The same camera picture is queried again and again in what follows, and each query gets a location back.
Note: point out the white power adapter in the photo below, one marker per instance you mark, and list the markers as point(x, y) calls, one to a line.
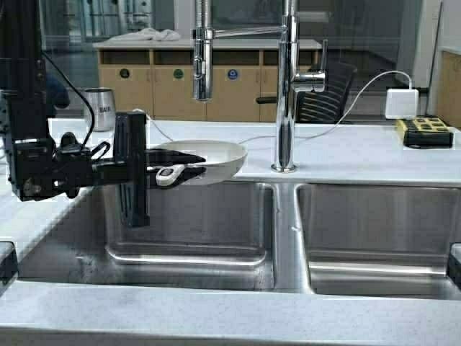
point(401, 104)

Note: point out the yellow black power strip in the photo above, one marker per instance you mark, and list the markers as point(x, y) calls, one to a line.
point(424, 133)

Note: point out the stainless steel double sink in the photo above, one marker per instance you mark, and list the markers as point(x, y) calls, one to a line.
point(345, 240)

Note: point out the steel tumbler cup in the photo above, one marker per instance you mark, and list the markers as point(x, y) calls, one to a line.
point(102, 101)

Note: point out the wooden recycling cabinet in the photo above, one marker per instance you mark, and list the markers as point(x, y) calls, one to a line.
point(157, 78)

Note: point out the white frying pan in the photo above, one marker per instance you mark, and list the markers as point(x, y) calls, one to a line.
point(223, 159)

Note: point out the white cloth on cabinet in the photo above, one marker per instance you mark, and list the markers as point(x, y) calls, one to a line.
point(148, 34)

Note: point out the chrome kitchen faucet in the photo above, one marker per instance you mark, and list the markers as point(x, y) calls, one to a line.
point(290, 80)

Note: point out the black office chair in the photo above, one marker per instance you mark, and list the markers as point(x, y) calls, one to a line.
point(311, 107)

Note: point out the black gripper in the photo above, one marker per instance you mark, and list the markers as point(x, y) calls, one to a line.
point(127, 167)

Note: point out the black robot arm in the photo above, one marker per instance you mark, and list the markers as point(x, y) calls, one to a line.
point(40, 168)

